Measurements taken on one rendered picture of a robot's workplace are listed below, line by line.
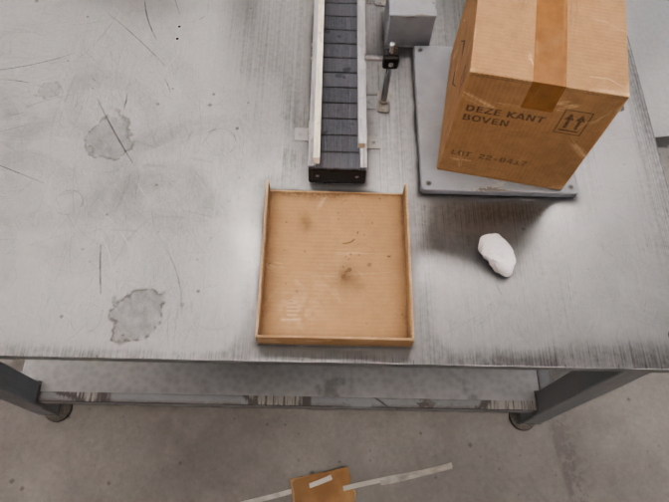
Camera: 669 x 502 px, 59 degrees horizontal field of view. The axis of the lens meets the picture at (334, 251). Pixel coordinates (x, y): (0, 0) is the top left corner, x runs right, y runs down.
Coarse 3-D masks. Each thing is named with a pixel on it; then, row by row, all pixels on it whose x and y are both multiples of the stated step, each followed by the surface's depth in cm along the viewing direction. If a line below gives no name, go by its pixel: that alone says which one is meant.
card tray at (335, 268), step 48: (288, 192) 112; (336, 192) 112; (288, 240) 107; (336, 240) 108; (384, 240) 108; (288, 288) 103; (336, 288) 104; (384, 288) 104; (288, 336) 96; (336, 336) 100; (384, 336) 100
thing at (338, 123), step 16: (336, 0) 127; (352, 0) 127; (336, 16) 125; (352, 16) 125; (336, 32) 123; (352, 32) 123; (336, 48) 121; (352, 48) 121; (336, 64) 119; (352, 64) 119; (336, 80) 118; (352, 80) 118; (336, 96) 116; (352, 96) 116; (336, 112) 114; (352, 112) 114; (336, 128) 112; (352, 128) 113; (336, 144) 111; (352, 144) 111; (320, 160) 109; (336, 160) 109; (352, 160) 110
